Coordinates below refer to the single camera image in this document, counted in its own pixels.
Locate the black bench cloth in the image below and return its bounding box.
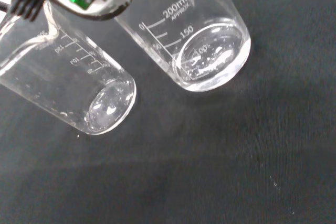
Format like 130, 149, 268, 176
0, 0, 336, 224

